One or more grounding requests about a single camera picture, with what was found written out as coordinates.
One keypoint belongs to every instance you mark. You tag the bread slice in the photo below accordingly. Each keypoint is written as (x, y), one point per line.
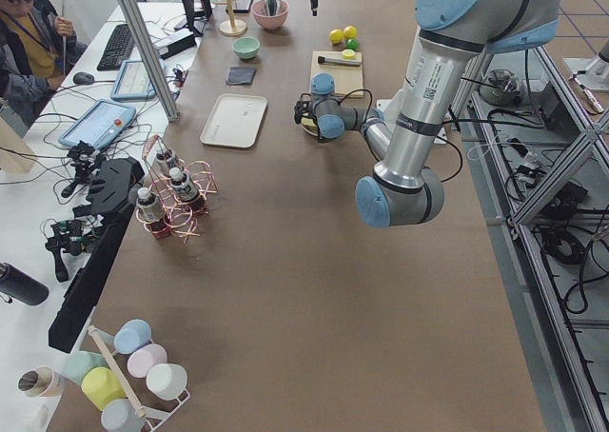
(309, 126)

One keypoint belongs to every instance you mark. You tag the white plate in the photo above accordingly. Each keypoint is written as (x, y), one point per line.
(320, 138)

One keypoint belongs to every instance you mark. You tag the cream serving tray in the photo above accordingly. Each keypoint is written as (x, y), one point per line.
(234, 121)

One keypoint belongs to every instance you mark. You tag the steel ice scoop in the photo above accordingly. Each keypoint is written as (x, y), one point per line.
(271, 7)

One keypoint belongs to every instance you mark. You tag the upper yellow lemon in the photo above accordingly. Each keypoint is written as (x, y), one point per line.
(336, 36)

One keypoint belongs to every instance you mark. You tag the yellow lemon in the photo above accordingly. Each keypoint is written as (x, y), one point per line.
(350, 32)
(336, 36)

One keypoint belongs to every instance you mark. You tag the wooden cutting board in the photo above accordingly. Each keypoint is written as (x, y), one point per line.
(346, 78)

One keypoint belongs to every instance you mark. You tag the lower yellow lemon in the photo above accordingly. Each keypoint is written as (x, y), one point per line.
(350, 32)

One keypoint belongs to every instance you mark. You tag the pink bowl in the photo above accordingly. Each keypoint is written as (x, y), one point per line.
(266, 21)

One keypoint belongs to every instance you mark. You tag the green lime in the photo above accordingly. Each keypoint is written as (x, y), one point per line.
(352, 43)

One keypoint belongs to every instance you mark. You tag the half lemon slice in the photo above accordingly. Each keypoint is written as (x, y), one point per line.
(349, 54)

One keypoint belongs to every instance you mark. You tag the grey folded cloth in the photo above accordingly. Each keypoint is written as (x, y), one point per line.
(241, 76)

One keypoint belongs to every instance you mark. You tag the green bowl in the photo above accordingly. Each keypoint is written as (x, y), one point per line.
(246, 47)

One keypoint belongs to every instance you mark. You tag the wooden mug tree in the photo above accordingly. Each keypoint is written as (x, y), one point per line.
(232, 27)

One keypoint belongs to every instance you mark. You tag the lower left bottle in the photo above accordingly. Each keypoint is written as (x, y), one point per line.
(183, 186)

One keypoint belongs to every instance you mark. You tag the upper bottle in rack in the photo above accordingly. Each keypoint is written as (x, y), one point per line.
(166, 161)

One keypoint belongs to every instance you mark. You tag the blue tablet upper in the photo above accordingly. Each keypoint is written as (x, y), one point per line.
(132, 83)

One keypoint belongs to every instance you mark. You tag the lower right bottle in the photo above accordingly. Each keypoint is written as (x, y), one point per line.
(149, 206)

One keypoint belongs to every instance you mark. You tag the black keyboard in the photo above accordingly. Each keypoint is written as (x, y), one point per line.
(117, 50)

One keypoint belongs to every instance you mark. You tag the blue teach pendant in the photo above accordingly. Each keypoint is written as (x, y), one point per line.
(100, 125)

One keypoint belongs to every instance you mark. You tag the black bar device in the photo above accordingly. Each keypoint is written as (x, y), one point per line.
(111, 195)

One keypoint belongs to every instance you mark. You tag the computer mouse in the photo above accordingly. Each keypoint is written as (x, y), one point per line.
(83, 78)

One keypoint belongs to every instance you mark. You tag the person at desk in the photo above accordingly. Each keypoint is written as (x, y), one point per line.
(38, 48)

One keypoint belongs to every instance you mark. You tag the blue cup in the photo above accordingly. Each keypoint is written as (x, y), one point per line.
(131, 336)

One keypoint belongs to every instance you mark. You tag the pink cup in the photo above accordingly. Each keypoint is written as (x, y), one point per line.
(141, 361)

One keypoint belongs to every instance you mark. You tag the white cup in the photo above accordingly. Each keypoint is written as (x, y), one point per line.
(167, 381)

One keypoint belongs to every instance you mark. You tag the black water bottle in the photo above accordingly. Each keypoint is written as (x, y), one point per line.
(21, 286)

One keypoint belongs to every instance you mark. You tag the yellow cup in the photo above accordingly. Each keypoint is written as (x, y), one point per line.
(101, 387)

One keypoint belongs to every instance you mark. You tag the green cup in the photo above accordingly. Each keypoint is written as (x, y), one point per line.
(80, 363)

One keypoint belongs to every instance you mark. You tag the grey cup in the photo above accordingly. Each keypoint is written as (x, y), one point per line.
(120, 416)

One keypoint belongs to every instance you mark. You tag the paper cup with steel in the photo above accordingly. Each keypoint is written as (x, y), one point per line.
(42, 381)

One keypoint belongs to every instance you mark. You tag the copper wire bottle rack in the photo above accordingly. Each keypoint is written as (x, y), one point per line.
(179, 219)

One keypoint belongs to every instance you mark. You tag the aluminium frame post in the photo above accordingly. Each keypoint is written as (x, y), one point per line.
(150, 57)

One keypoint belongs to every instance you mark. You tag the white wire cup rack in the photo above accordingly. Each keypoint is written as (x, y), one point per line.
(155, 411)

